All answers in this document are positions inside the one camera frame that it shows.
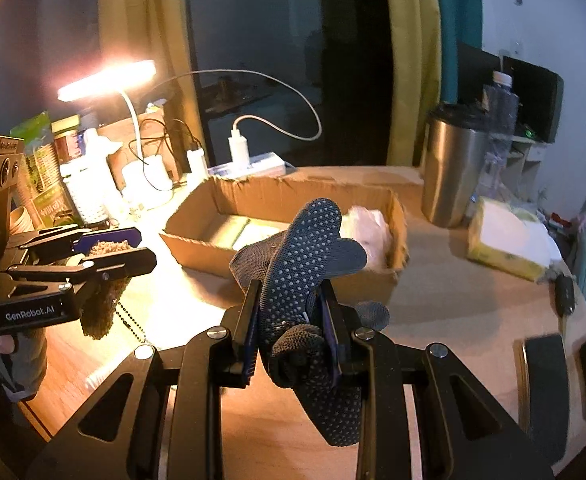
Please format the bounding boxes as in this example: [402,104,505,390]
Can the grey dotted glove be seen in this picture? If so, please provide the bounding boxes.
[229,198,392,447]

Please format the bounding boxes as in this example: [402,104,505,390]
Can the white computer desk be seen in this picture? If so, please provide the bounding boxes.
[502,136,550,197]

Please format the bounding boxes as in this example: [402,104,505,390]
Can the teal curtain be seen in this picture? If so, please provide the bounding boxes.
[430,0,484,107]
[0,0,104,133]

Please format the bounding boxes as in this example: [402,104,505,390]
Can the computer monitor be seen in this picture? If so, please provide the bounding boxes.
[501,56,564,144]

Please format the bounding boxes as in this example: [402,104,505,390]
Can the red label jar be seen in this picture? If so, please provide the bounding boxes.
[53,130,82,164]

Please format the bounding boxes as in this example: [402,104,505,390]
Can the white plastic bag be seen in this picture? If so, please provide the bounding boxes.
[343,205,392,270]

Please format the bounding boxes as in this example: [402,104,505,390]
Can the yellow tissue pack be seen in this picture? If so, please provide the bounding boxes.
[467,197,564,282]

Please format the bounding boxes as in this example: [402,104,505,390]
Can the dark glass sliding door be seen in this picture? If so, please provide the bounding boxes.
[183,0,398,168]

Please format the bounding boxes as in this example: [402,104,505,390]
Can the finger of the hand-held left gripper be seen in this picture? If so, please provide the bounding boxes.
[10,226,142,263]
[5,247,158,287]

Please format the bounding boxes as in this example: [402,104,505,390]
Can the small brown cardboard box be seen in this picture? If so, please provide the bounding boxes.
[107,109,184,192]

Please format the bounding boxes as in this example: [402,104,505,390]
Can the steel tumbler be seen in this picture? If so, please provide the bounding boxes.
[421,103,492,229]

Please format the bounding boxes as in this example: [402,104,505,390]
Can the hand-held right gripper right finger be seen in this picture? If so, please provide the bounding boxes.
[318,280,557,480]

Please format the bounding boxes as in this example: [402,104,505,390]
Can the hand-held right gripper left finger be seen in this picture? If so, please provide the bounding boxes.
[28,280,264,480]

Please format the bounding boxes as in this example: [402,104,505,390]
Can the brown fluffy plush keychain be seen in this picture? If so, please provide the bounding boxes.
[81,241,147,347]

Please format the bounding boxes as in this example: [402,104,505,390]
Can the brown paper cup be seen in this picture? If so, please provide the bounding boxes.
[10,205,42,234]

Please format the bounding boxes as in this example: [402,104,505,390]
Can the yellow sponge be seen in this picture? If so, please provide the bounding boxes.
[50,115,82,134]

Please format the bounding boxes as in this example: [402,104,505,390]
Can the black monitor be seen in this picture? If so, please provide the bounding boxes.
[456,42,504,107]

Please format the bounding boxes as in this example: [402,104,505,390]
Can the small white charger plug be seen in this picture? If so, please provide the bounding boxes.
[187,148,208,177]

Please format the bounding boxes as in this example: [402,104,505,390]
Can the yellow curtain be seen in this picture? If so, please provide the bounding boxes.
[382,0,444,167]
[97,0,194,173]

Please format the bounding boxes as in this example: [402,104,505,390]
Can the white desk lamp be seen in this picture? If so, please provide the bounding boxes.
[57,60,174,192]

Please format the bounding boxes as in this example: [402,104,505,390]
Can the white charger adapter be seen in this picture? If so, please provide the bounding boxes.
[228,131,250,167]

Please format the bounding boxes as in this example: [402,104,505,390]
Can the black car key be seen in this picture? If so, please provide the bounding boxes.
[554,274,577,320]

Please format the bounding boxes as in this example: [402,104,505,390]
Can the clear water bottle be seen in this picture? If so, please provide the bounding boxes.
[482,71,520,202]

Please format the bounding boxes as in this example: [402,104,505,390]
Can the black smartphone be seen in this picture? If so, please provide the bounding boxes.
[517,334,572,467]

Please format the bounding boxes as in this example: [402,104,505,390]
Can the white power strip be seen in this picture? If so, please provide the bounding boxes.
[207,152,288,179]

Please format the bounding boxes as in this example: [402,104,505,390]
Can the white plastic bottle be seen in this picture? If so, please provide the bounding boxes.
[63,159,112,227]

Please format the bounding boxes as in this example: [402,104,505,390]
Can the white charging cable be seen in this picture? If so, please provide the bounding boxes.
[155,71,322,142]

